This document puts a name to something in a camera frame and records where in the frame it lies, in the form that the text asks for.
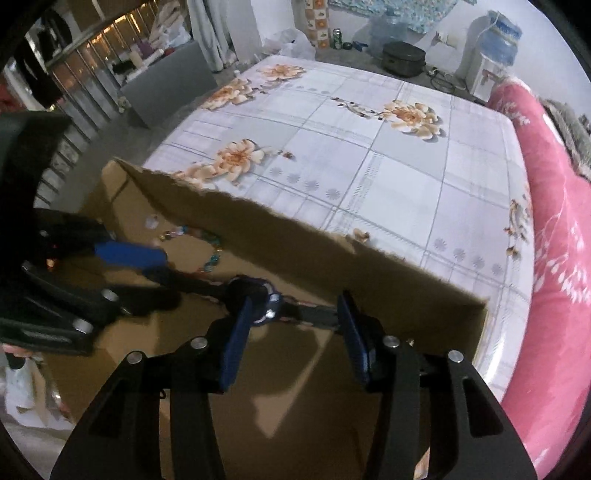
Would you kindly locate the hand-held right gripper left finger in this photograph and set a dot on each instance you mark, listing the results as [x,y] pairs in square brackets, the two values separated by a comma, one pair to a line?
[236,341]

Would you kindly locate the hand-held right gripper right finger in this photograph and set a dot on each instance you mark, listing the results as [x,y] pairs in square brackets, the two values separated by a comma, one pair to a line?
[354,341]

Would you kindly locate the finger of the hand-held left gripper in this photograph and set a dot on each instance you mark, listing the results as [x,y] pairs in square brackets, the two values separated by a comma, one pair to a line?
[138,302]
[129,256]

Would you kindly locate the dark wrist watch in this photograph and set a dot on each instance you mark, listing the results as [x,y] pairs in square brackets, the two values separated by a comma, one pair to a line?
[251,293]

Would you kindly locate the brown cardboard box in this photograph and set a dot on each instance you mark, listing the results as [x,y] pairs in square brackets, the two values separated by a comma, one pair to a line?
[286,397]

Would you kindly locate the dark hanging garment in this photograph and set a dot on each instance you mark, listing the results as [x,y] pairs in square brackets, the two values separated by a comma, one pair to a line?
[44,60]

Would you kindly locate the metal framed glass cabinet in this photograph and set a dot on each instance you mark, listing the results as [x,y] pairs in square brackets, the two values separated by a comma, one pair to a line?
[87,64]

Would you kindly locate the white plastic bag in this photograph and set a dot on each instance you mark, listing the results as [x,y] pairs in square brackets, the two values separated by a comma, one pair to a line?
[291,42]
[23,392]

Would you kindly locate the grey board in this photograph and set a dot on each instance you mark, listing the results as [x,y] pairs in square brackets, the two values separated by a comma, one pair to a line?
[166,83]

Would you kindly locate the pink floral blanket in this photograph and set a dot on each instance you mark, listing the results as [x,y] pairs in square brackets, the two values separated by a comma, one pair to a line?
[549,277]

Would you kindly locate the white hanging cloth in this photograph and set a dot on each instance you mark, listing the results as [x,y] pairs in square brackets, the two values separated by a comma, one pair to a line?
[212,32]

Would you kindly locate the green drink can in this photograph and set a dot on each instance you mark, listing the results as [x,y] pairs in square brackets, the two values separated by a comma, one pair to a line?
[337,38]

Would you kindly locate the grey furry blanket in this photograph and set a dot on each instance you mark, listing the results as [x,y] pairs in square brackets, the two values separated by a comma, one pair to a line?
[570,127]

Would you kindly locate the blue water jug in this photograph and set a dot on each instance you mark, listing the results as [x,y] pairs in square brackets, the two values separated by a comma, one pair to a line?
[390,30]

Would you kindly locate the white water dispenser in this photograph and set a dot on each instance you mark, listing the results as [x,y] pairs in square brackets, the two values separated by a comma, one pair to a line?
[491,55]

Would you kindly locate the teal patterned cloth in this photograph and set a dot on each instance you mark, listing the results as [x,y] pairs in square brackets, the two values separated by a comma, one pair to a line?
[397,11]

